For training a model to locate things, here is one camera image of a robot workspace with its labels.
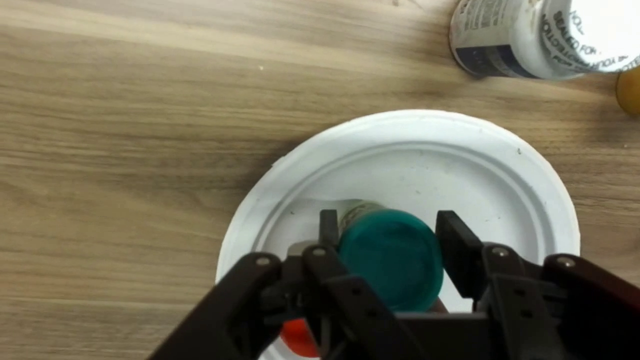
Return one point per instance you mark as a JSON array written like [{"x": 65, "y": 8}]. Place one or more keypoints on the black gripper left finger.
[{"x": 312, "y": 307}]

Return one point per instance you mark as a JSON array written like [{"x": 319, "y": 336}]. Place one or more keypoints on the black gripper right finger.
[{"x": 547, "y": 307}]

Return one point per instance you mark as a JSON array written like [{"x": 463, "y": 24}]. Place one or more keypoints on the red toy strawberry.
[{"x": 300, "y": 339}]

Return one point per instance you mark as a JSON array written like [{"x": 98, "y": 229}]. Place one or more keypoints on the teal lid dough tub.
[{"x": 390, "y": 261}]

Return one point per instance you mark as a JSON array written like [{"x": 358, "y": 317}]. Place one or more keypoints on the white pill bottle grey label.
[{"x": 506, "y": 40}]

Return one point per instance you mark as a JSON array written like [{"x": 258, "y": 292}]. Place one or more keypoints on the white round plate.
[{"x": 427, "y": 172}]

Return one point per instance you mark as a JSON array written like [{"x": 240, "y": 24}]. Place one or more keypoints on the orange lid yellow dough tub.
[{"x": 630, "y": 93}]

